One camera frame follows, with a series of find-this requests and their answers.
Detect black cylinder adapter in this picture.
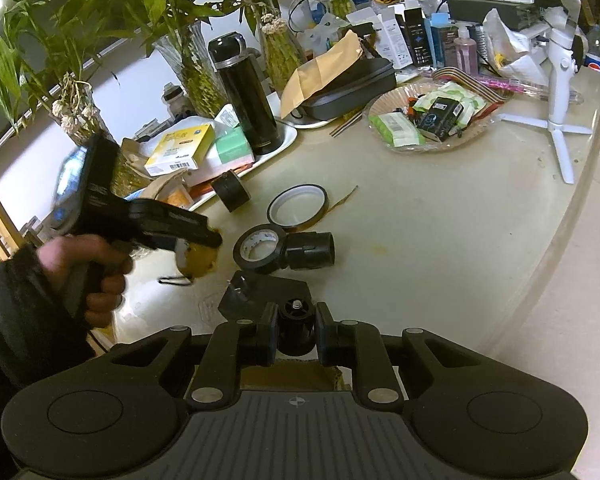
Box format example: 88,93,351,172
281,231,337,271

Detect person's left forearm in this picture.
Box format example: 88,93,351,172
0,246,98,391

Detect black chamfered cube case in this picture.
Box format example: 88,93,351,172
217,270,313,332

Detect small green white packet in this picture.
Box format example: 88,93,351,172
214,104,241,128

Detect white tray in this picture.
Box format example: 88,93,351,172
180,122,299,212

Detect black thermos bottle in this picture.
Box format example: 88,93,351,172
208,32,281,157

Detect white gimbal tripod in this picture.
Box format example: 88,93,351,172
495,0,600,185

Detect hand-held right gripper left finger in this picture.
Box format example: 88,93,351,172
111,304,279,409

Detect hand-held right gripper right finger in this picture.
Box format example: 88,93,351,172
316,302,486,409

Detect small clear jar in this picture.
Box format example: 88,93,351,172
162,84,196,118

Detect white plastic bag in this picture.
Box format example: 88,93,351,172
481,8,551,81

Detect blue carton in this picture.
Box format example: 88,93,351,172
430,17,461,67

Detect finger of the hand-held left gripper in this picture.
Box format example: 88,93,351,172
129,199,224,252

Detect woven paper plate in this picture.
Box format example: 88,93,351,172
367,81,501,153

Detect wooden chopsticks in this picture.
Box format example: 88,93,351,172
329,110,366,137

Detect kraft paper envelope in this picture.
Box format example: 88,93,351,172
280,30,363,120

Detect cola bottle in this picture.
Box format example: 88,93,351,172
582,24,600,73

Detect pink soap pump bottle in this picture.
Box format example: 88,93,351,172
452,24,481,72

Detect black zip case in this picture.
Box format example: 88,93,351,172
295,57,398,122

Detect glass vase with white flowers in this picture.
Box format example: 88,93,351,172
0,0,121,147

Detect amber tape roll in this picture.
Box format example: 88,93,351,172
266,185,328,232

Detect green wet wipes pack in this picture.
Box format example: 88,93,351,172
369,111,426,148

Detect yellow cardboard box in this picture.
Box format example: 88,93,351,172
145,124,215,177

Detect black carton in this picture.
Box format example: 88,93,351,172
404,8,433,67

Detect pale green wipes pack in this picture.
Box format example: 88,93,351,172
414,82,487,128

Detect black electrical tape roll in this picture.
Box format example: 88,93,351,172
232,223,288,275

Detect green tissue box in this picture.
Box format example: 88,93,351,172
205,127,256,171

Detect tan drawstring pouch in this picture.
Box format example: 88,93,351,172
140,170,196,211

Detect brown tape strip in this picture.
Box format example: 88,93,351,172
325,185,360,213

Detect black small packet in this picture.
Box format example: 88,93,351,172
412,96,468,142

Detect person's left hand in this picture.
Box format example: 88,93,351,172
36,234,134,329

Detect orange packet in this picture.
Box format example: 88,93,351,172
166,187,193,209

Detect white carton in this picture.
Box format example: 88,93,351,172
365,7,413,70

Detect wide black tape roll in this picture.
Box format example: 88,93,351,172
211,170,252,214

